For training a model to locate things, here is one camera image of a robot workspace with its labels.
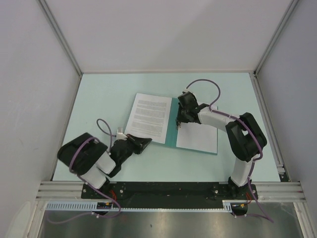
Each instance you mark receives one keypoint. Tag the aluminium frame rail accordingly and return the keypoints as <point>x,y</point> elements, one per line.
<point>267,191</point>

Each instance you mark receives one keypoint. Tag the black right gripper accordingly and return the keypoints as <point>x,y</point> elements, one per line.
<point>179,117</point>

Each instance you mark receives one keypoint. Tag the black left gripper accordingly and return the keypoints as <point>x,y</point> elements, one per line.
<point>142,142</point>

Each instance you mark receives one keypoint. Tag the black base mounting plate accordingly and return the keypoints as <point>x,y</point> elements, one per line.
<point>176,194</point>

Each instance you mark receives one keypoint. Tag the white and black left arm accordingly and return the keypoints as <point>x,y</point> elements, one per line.
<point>94,162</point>

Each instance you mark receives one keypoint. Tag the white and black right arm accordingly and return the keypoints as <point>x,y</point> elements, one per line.
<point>245,136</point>

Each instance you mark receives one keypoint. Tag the printed white paper sheet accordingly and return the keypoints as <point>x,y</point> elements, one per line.
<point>149,117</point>

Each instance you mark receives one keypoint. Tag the grey slotted cable duct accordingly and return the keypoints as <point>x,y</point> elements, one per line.
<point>98,206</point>

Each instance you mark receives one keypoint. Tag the chrome folder clip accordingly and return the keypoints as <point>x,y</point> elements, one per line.
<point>178,123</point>

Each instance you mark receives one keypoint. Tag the teal folder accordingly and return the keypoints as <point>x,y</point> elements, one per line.
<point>171,124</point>

